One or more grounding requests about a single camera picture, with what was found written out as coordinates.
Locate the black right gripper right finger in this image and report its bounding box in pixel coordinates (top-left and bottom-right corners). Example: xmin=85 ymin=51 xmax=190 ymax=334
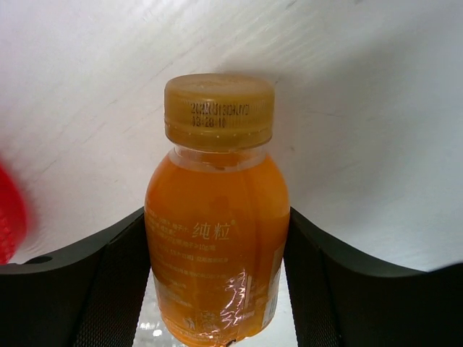
xmin=284 ymin=210 xmax=462 ymax=346

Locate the orange juice bottle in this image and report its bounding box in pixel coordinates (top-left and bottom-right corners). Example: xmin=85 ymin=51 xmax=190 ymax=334
xmin=144 ymin=73 xmax=290 ymax=346

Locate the red mesh plastic bin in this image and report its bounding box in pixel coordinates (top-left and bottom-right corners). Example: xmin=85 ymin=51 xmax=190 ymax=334
xmin=1 ymin=163 xmax=28 ymax=265

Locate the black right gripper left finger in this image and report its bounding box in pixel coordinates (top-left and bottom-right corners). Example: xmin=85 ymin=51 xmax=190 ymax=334
xmin=1 ymin=210 xmax=150 ymax=346

